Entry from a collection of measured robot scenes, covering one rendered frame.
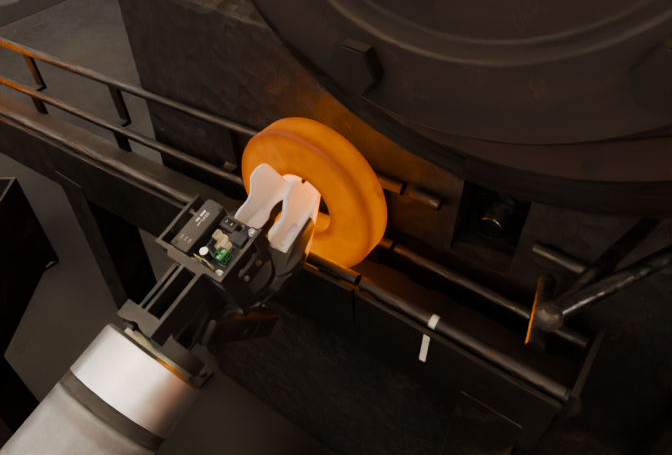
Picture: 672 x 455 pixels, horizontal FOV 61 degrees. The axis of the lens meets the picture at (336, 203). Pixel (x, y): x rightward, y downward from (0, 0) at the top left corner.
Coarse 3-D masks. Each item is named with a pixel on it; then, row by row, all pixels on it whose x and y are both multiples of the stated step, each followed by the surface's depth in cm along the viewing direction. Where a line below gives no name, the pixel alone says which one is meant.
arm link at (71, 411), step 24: (72, 384) 40; (48, 408) 39; (72, 408) 39; (96, 408) 39; (24, 432) 39; (48, 432) 38; (72, 432) 38; (96, 432) 38; (120, 432) 39; (144, 432) 40
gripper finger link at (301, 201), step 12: (288, 192) 47; (300, 192) 49; (312, 192) 52; (288, 204) 48; (300, 204) 50; (312, 204) 51; (288, 216) 49; (300, 216) 51; (312, 216) 51; (276, 228) 48; (288, 228) 50; (300, 228) 50; (276, 240) 49; (288, 240) 50
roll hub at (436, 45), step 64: (256, 0) 27; (320, 0) 24; (384, 0) 24; (448, 0) 22; (512, 0) 20; (576, 0) 19; (640, 0) 18; (320, 64) 27; (384, 64) 24; (448, 64) 22; (512, 64) 21; (576, 64) 19; (448, 128) 24; (512, 128) 22; (576, 128) 21; (640, 128) 19
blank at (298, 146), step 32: (288, 128) 51; (320, 128) 50; (256, 160) 55; (288, 160) 52; (320, 160) 49; (352, 160) 49; (320, 192) 52; (352, 192) 49; (320, 224) 57; (352, 224) 51; (384, 224) 53; (352, 256) 54
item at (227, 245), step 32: (192, 224) 45; (224, 224) 45; (192, 256) 45; (224, 256) 44; (256, 256) 45; (160, 288) 44; (192, 288) 42; (224, 288) 43; (256, 288) 47; (128, 320) 41; (160, 320) 41; (192, 320) 45
